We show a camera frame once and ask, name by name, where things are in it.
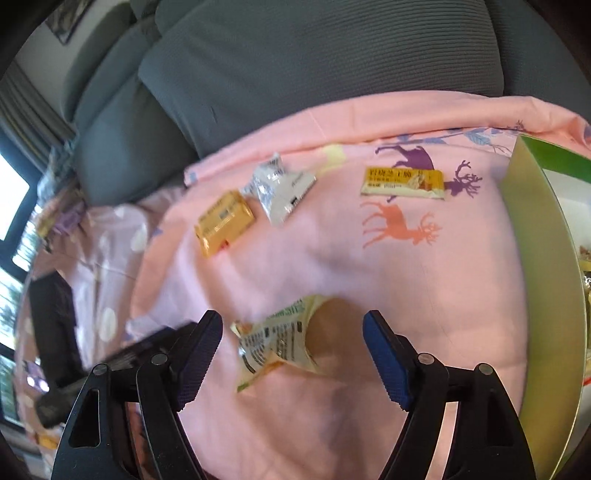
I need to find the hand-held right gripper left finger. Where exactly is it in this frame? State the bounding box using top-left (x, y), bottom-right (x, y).
top-left (51, 309), bottom-right (225, 480)

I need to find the green cardboard box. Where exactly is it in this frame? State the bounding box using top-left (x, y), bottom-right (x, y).
top-left (501, 134), bottom-right (591, 480)

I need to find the pale green snack packet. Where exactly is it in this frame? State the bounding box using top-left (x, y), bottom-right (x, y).
top-left (230, 294), bottom-right (358, 394)

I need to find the silver white snack packet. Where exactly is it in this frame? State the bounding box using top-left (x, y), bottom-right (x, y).
top-left (256, 170), bottom-right (318, 228)
top-left (240, 153), bottom-right (289, 197)

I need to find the orange-yellow cake packet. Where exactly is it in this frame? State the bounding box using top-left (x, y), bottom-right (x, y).
top-left (194, 190), bottom-right (256, 258)

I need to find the grey curtain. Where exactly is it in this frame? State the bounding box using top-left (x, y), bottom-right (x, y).
top-left (0, 60), bottom-right (77, 158)

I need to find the pile of folded clothes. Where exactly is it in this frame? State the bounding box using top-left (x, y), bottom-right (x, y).
top-left (34, 138), bottom-right (88, 241)

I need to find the pink deer print blanket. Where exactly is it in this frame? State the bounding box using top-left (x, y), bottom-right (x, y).
top-left (124, 90), bottom-right (591, 480)

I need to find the lilac dotted bed sheet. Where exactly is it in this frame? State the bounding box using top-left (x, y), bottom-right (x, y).
top-left (14, 203), bottom-right (190, 480)

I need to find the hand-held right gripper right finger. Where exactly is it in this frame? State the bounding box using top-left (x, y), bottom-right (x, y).
top-left (362, 310), bottom-right (539, 480)

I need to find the grey sofa cushion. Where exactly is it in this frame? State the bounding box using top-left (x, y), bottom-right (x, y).
top-left (74, 78), bottom-right (199, 206)
top-left (485, 0), bottom-right (591, 118)
top-left (139, 0), bottom-right (504, 158)
top-left (62, 2), bottom-right (160, 130)

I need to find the framed wall picture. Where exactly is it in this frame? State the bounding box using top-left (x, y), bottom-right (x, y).
top-left (44, 0), bottom-right (95, 44)

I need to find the long wafer biscuit packet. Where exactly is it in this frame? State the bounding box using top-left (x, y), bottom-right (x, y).
top-left (360, 167), bottom-right (446, 200)

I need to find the black framed window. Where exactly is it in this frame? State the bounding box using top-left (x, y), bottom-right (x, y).
top-left (0, 124), bottom-right (42, 430)

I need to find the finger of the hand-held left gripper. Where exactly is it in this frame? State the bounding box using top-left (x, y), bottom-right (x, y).
top-left (88, 320), bottom-right (199, 371)

